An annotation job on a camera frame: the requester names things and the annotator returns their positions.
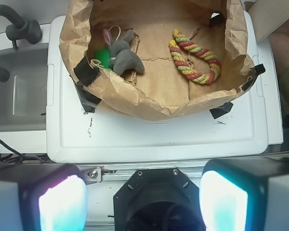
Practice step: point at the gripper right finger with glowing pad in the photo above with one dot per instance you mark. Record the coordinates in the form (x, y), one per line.
(245, 194)

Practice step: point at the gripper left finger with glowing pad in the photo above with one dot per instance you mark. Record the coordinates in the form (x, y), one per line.
(42, 197)

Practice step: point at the gray plush bunny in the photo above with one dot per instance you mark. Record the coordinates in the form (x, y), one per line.
(122, 58)

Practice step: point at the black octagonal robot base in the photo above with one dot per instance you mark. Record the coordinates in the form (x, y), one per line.
(158, 200)

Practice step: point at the black tape strip lower right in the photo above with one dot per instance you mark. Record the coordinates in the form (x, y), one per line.
(221, 110)

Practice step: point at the gray toy sink basin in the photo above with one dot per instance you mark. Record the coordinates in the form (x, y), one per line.
(23, 98)

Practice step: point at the black tape strip lower left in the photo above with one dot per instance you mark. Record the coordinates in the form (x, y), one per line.
(88, 101)

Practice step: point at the black tape strip right rim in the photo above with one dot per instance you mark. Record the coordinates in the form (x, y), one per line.
(252, 77)

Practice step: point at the black tape strip rim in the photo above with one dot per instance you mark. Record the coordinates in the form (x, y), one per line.
(252, 77)
(85, 73)

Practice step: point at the black tape strip left rim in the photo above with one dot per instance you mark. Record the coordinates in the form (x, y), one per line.
(85, 73)

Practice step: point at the brown paper bag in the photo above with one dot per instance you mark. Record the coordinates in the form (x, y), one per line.
(161, 92)

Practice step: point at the green flat block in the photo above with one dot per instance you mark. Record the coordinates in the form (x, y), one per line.
(103, 56)

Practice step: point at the dark gray toy faucet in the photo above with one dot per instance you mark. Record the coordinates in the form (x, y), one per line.
(20, 27)

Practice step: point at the black tape strip inside top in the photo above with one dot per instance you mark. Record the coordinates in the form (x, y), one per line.
(217, 19)

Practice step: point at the aluminium frame rail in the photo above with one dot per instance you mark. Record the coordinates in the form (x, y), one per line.
(97, 174)

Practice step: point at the multicolour twisted rope toy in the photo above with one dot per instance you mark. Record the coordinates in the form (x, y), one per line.
(195, 62)

